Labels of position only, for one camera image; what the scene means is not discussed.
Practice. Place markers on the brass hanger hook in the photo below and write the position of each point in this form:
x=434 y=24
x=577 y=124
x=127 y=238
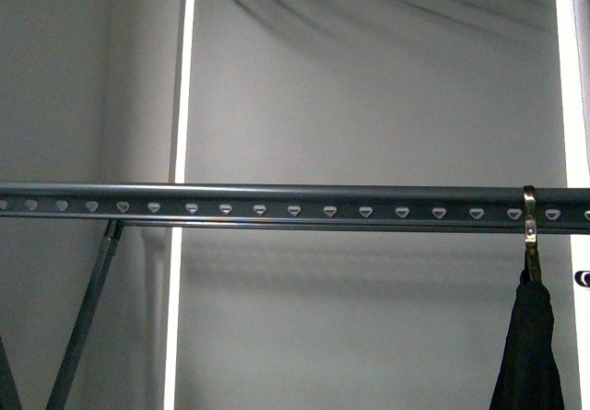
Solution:
x=531 y=248

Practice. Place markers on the black garment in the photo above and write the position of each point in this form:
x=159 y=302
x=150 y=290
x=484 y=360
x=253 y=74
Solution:
x=529 y=377

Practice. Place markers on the dark diagonal rack strut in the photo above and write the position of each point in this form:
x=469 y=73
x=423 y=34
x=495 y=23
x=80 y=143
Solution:
x=80 y=332

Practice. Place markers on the grey curtain edge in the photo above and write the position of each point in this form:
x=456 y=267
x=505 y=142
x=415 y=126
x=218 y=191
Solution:
x=581 y=19

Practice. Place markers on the dark perforated clothes rail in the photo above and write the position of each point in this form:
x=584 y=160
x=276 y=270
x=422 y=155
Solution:
x=306 y=207

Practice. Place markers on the black ring fixture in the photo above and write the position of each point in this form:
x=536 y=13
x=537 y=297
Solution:
x=582 y=278

